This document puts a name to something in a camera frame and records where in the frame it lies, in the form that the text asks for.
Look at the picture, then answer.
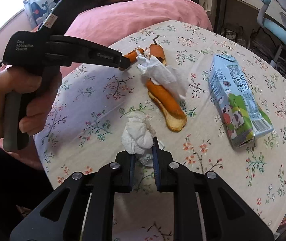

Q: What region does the white tissue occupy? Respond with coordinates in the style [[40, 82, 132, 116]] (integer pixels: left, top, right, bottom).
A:
[[121, 112, 156, 167], [136, 50, 189, 101]]

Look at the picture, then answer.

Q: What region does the left hand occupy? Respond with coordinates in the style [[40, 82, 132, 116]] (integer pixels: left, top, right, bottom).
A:
[[0, 65, 63, 153]]

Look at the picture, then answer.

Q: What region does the whale pattern pillow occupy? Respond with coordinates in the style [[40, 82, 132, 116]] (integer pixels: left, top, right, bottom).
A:
[[23, 0, 70, 29]]

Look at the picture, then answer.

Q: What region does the pink duvet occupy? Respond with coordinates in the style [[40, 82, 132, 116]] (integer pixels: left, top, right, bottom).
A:
[[0, 0, 214, 71]]

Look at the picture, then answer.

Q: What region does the floral bed sheet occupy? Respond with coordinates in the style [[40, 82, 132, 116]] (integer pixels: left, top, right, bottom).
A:
[[34, 21, 286, 231]]

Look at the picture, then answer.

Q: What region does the blue green milk carton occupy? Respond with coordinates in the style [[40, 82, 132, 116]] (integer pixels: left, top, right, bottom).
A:
[[208, 54, 274, 147]]

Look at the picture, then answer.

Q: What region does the orange peel piece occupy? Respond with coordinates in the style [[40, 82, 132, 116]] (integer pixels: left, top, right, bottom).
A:
[[146, 79, 187, 132]]

